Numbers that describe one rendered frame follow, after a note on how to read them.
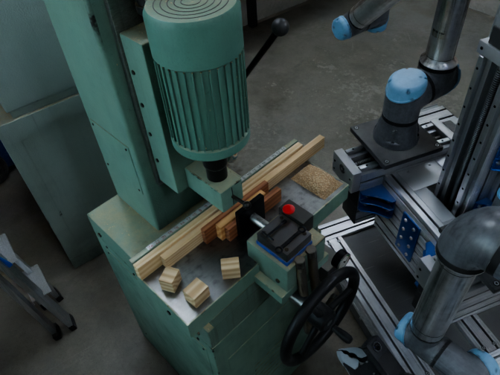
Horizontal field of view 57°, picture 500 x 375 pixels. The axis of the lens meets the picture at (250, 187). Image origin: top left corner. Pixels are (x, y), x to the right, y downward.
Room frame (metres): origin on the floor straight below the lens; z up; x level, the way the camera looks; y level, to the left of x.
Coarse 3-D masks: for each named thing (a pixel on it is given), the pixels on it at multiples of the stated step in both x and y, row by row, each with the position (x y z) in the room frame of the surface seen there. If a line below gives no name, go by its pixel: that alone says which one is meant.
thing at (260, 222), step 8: (256, 200) 0.79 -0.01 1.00; (240, 208) 0.77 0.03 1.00; (256, 208) 0.79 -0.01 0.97; (264, 208) 0.81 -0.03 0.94; (240, 216) 0.75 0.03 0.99; (248, 216) 0.77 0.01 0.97; (256, 216) 0.77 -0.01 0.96; (264, 216) 0.81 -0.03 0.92; (240, 224) 0.75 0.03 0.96; (248, 224) 0.77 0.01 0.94; (256, 224) 0.75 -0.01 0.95; (264, 224) 0.74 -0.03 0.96; (240, 232) 0.75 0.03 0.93
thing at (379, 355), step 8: (376, 336) 0.49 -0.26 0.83; (368, 344) 0.47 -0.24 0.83; (376, 344) 0.47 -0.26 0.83; (384, 344) 0.47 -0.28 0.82; (368, 352) 0.46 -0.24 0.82; (376, 352) 0.45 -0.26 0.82; (384, 352) 0.46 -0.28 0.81; (376, 360) 0.44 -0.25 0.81; (384, 360) 0.44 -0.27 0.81; (392, 360) 0.44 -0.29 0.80; (376, 368) 0.43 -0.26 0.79; (384, 368) 0.42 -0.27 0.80; (392, 368) 0.42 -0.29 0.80; (400, 368) 0.43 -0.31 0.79
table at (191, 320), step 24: (288, 192) 0.90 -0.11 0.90; (336, 192) 0.89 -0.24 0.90; (216, 240) 0.75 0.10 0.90; (240, 240) 0.74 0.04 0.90; (192, 264) 0.68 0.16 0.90; (216, 264) 0.68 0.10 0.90; (240, 264) 0.67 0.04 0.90; (144, 288) 0.65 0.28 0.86; (216, 288) 0.61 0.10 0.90; (240, 288) 0.62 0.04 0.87; (264, 288) 0.63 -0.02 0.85; (168, 312) 0.57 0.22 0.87; (192, 312) 0.55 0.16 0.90; (216, 312) 0.57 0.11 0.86; (192, 336) 0.52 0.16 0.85
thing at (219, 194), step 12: (192, 168) 0.85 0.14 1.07; (204, 168) 0.85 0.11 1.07; (192, 180) 0.84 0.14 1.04; (204, 180) 0.80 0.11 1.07; (228, 180) 0.80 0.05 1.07; (240, 180) 0.80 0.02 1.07; (204, 192) 0.80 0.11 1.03; (216, 192) 0.77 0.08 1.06; (228, 192) 0.77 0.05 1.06; (240, 192) 0.79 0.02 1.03; (216, 204) 0.77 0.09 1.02; (228, 204) 0.77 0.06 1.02
